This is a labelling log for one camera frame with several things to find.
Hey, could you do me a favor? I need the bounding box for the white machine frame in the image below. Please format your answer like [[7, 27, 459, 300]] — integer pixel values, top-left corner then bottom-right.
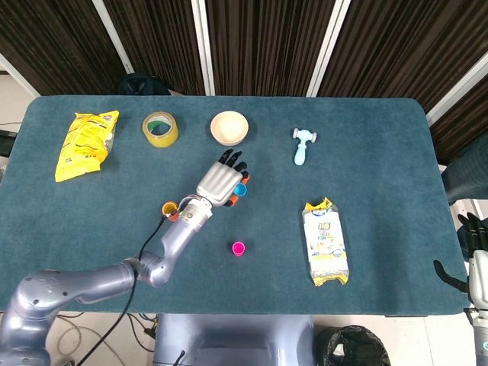
[[449, 197, 488, 220]]

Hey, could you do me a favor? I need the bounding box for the grey floor cable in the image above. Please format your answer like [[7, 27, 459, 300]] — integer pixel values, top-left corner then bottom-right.
[[56, 316, 115, 358]]

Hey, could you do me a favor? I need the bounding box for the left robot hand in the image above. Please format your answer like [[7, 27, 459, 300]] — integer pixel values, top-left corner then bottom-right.
[[195, 149, 251, 209]]

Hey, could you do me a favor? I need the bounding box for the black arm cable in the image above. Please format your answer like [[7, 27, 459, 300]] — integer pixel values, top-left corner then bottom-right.
[[78, 215, 169, 366]]

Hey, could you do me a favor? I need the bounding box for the white yellow scouring pad pack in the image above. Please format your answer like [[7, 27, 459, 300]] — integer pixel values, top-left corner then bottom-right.
[[302, 197, 350, 287]]

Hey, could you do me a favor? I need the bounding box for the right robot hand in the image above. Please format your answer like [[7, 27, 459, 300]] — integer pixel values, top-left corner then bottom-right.
[[433, 212, 488, 310]]

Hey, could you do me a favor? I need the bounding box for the blue table cloth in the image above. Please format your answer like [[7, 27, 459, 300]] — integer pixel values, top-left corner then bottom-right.
[[0, 95, 470, 316]]

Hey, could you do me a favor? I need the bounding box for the orange plastic cup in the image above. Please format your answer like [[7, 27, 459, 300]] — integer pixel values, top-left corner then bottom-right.
[[161, 204, 180, 223]]

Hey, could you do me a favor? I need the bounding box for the clear yellowish tape roll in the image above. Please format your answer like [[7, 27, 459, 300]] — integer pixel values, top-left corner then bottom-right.
[[142, 111, 179, 148]]

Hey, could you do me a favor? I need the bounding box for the yellow snack bag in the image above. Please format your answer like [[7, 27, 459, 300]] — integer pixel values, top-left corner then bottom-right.
[[54, 110, 120, 183]]

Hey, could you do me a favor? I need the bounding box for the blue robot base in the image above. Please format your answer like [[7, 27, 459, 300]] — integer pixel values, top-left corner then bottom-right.
[[152, 313, 317, 366]]

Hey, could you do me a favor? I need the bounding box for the black chair back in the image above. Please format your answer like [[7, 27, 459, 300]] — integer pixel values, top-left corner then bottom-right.
[[117, 72, 172, 97]]

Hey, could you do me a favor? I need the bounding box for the beige bowl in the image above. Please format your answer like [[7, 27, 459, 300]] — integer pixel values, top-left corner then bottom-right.
[[210, 110, 250, 146]]

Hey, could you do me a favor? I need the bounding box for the light blue toy hammer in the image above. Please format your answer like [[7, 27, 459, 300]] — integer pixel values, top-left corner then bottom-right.
[[292, 127, 319, 166]]

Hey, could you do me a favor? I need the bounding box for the white partition post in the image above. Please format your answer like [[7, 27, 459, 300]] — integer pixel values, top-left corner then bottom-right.
[[0, 53, 41, 98], [190, 0, 217, 96], [306, 0, 352, 98], [425, 49, 488, 127], [91, 0, 134, 75]]

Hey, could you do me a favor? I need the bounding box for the black trash bin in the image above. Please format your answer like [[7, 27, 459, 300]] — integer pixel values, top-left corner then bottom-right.
[[314, 324, 392, 366]]

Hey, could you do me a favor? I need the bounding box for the blue upholstered chair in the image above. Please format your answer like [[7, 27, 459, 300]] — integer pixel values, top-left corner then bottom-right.
[[441, 136, 488, 207]]

